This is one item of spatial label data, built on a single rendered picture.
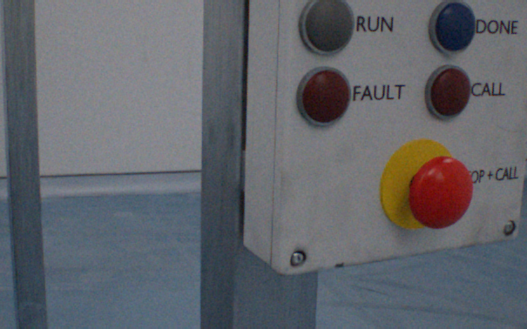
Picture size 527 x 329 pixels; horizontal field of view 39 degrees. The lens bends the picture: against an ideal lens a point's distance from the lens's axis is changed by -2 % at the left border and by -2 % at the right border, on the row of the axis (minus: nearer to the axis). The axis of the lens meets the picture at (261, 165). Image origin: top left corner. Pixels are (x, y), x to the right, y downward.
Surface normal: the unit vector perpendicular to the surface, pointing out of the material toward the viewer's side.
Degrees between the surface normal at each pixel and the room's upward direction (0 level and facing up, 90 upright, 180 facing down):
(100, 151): 90
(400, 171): 90
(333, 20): 87
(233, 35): 90
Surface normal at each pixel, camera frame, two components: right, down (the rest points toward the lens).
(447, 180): 0.41, 0.14
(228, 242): -0.90, 0.07
